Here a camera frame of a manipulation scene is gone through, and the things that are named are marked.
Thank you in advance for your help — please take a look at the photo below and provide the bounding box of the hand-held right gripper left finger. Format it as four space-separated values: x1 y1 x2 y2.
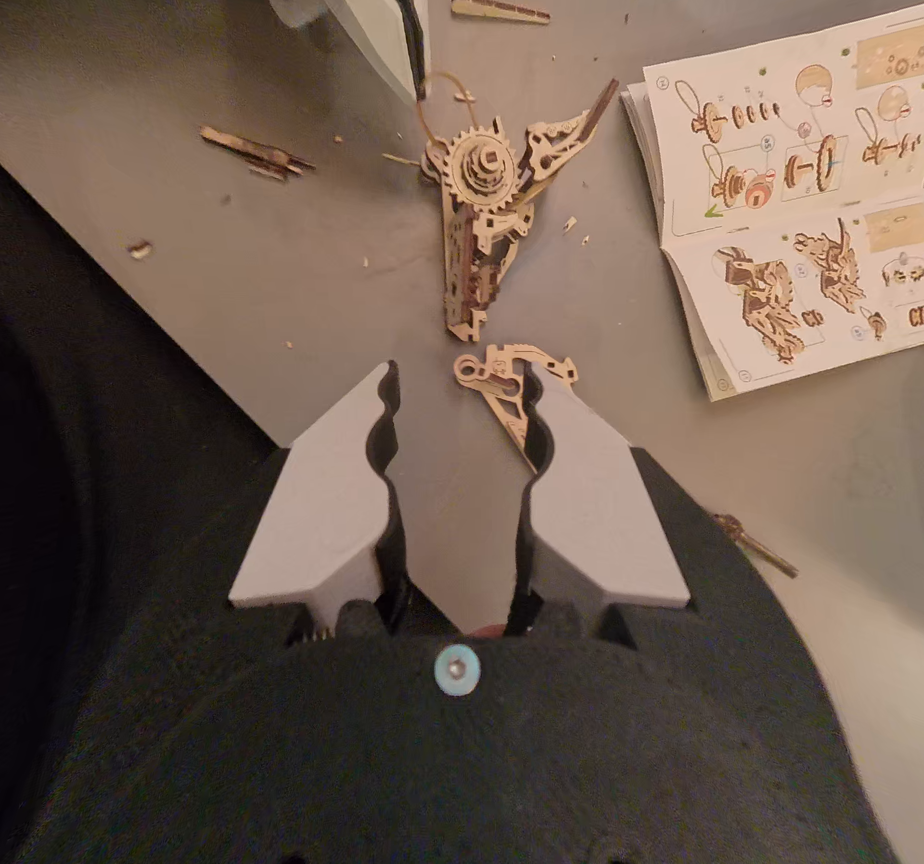
229 361 409 634

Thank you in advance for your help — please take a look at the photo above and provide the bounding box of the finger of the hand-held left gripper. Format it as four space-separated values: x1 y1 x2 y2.
261 0 431 104

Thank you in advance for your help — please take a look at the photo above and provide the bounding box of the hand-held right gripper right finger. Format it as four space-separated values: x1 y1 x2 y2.
505 362 692 630

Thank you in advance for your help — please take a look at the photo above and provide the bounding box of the wooden model panel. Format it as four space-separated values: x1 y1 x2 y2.
453 343 580 477

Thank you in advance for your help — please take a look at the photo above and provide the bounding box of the wooden mechanical model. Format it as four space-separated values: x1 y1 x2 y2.
415 72 622 345

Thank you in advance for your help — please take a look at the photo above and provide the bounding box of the brown wooden stick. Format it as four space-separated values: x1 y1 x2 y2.
450 0 552 26

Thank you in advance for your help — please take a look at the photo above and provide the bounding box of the small dark wooden stick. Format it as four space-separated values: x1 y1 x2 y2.
710 513 800 580

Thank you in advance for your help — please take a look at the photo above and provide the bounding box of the open instruction booklet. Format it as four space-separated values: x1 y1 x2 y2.
621 3 924 403

